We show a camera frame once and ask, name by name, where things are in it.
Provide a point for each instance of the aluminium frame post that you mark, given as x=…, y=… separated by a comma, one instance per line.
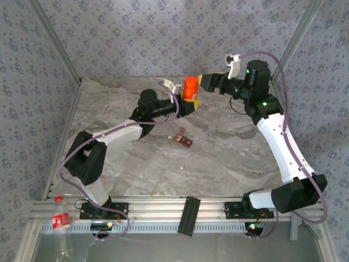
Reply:
x=54, y=41
x=297, y=41

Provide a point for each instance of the orange pill bottle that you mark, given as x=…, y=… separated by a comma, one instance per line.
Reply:
x=190, y=94

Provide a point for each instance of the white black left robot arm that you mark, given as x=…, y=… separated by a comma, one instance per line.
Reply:
x=117, y=133

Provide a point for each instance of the black rail bracket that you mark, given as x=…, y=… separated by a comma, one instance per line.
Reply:
x=189, y=215

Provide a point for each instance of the grey corner bracket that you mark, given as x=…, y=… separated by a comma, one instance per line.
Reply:
x=295, y=232

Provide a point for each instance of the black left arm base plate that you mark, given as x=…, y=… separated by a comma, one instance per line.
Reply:
x=120, y=210

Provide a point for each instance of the small circuit board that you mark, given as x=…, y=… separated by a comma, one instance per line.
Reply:
x=102, y=226
x=255, y=227

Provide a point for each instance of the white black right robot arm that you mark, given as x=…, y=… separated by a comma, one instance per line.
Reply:
x=280, y=144

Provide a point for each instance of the aluminium rail beam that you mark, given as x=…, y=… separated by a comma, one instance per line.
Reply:
x=152, y=207

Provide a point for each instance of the orange bottle cap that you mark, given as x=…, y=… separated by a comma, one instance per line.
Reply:
x=191, y=82

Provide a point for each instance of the clear plastic bottle red label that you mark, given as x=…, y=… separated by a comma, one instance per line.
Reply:
x=61, y=221

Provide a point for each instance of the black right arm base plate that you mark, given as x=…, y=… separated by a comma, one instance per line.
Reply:
x=231, y=210

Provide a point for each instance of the brown pill box Thur. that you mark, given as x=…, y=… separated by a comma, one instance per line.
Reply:
x=189, y=143

